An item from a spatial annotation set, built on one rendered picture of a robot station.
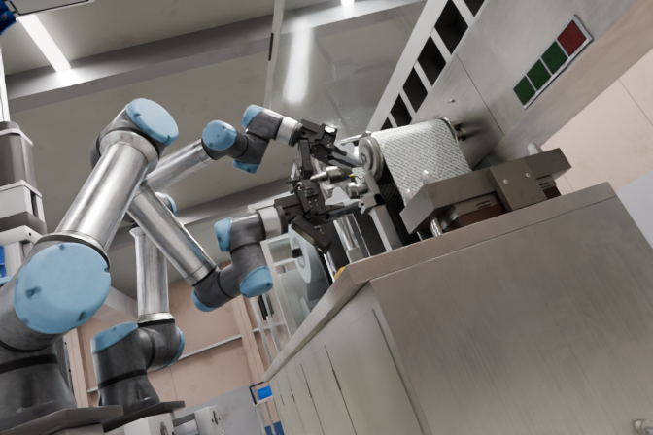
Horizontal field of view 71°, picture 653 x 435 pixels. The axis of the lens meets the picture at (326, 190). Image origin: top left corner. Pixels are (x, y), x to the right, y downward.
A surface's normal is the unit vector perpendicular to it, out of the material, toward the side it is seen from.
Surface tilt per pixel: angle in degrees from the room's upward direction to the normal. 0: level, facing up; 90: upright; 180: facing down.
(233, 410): 90
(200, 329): 90
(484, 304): 90
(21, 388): 72
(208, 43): 90
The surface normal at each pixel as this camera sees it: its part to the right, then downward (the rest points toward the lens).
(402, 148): 0.18, -0.43
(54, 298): 0.74, -0.40
